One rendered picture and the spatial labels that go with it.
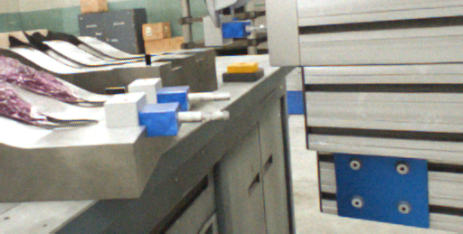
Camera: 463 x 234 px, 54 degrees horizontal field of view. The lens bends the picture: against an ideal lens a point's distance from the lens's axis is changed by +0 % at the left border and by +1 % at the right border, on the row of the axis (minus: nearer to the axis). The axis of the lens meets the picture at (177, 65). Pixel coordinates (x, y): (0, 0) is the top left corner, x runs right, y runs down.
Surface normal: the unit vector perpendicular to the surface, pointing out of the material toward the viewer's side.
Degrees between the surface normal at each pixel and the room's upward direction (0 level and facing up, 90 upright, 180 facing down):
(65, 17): 90
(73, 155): 90
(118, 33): 90
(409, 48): 90
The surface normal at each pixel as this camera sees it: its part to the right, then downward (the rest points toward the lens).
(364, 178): -0.48, 0.14
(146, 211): 0.90, -0.04
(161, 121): -0.13, 0.13
